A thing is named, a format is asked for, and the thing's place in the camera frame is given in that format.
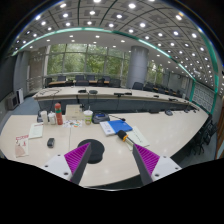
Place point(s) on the black round mouse pad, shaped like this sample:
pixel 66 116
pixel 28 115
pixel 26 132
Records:
pixel 97 150

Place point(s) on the grey round pillar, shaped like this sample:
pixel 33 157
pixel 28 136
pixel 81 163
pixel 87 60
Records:
pixel 138 63

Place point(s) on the red white pamphlet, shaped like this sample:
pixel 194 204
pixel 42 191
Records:
pixel 21 146

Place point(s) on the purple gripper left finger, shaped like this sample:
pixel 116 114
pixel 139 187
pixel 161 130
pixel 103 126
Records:
pixel 77 160

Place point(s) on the long curved rear desk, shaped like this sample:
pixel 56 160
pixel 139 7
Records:
pixel 112 99

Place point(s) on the white papers under microphone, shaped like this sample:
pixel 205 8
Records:
pixel 138 137

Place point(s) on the yellow black microphone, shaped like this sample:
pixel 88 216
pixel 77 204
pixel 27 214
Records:
pixel 124 137

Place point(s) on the blue book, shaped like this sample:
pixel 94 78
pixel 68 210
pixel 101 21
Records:
pixel 118 125

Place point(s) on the white plastic bottle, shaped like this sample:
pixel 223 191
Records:
pixel 52 118

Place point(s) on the colourful leaflet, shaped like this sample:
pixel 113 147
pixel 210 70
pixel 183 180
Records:
pixel 72 123

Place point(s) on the white tissue cup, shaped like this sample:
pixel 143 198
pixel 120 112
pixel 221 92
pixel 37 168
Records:
pixel 44 117

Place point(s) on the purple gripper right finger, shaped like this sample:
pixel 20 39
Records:
pixel 146 161

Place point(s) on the black pouch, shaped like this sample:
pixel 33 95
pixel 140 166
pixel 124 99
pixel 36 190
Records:
pixel 100 117

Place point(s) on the white paper sheet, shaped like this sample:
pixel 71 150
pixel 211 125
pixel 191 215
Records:
pixel 36 130

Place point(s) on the red orange bottle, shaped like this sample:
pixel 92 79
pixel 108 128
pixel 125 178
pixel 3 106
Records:
pixel 58 113

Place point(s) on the black computer mouse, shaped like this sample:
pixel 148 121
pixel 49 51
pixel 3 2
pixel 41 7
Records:
pixel 50 142

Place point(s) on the beige cardboard box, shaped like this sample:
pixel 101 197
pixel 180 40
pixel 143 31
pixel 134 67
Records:
pixel 74 112

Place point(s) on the plastic cup with green drink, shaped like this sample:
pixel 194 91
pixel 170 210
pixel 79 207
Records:
pixel 88 117

